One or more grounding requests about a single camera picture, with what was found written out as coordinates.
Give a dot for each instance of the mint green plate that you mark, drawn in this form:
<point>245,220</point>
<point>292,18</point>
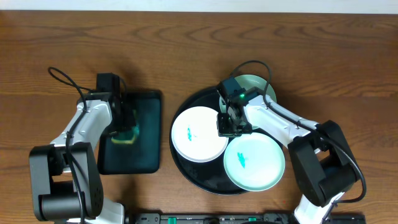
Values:
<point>248,81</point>
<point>254,162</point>

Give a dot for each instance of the black rectangular tray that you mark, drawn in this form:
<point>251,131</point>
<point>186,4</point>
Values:
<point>142,157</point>

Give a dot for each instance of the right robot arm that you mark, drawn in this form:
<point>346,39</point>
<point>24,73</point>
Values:
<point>325,169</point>

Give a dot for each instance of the green yellow sponge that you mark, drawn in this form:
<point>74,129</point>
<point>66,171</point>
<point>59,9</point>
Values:
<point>129,135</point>

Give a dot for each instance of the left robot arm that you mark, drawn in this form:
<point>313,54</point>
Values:
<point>65,181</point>

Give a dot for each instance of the white plate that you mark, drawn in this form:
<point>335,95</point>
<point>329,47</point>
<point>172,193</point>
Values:
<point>195,136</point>

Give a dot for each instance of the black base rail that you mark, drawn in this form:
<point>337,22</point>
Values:
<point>155,218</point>

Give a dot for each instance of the black round tray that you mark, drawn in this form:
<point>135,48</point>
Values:
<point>210,176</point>

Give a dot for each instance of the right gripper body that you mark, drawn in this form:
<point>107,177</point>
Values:
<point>226,128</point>

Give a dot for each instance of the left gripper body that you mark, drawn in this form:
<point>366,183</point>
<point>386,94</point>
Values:
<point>125,125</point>

